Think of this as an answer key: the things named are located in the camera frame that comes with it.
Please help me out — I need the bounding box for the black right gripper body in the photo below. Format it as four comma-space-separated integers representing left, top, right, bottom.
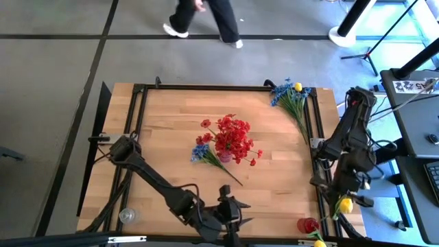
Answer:
331, 161, 370, 198

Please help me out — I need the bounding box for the grey floor object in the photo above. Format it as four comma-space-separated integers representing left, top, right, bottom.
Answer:
0, 145, 25, 162

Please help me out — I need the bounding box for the clear glass vase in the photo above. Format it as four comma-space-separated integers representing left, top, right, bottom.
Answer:
119, 207, 140, 226

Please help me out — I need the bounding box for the pink ribbed glass vase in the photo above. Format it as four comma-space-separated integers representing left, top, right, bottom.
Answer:
218, 150, 234, 164

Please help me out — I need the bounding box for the white floor stand base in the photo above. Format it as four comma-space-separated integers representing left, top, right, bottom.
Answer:
328, 0, 378, 48

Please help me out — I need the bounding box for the black aluminium table frame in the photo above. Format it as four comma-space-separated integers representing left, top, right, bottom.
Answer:
77, 77, 366, 241

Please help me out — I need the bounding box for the black keyboard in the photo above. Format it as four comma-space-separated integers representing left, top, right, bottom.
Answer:
423, 161, 439, 207

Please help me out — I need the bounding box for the white printed label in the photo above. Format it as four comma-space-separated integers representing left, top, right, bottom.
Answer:
392, 79, 437, 95

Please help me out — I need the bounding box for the black stand pole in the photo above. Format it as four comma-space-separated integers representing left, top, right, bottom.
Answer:
337, 0, 368, 37

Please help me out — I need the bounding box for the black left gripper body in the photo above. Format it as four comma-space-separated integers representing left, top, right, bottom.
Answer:
215, 184, 243, 247

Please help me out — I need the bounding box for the red glass vase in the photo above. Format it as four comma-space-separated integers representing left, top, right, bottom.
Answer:
296, 217, 320, 235

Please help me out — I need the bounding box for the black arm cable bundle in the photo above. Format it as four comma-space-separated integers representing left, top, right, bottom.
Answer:
84, 164, 135, 234
329, 212, 365, 240

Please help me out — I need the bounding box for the black tripod stand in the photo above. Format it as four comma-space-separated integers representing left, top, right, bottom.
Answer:
340, 0, 421, 78

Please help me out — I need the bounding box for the black diagonal pole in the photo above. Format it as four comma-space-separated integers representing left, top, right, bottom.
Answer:
393, 40, 439, 80

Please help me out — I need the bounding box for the black desk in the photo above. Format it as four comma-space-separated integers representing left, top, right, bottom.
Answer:
379, 67, 439, 245

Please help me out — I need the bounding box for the black desk leg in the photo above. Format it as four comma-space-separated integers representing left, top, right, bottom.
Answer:
363, 137, 412, 231

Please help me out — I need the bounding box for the dense red flower bunch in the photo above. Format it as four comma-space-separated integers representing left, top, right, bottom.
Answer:
214, 113, 264, 167

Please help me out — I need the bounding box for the silver frame plate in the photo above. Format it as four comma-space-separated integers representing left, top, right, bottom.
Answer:
297, 239, 337, 247
107, 235, 147, 244

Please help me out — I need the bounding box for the person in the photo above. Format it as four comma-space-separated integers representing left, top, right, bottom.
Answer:
162, 0, 244, 49

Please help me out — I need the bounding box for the grey aluminium overhead frame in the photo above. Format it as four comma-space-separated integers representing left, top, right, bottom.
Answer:
0, 233, 148, 247

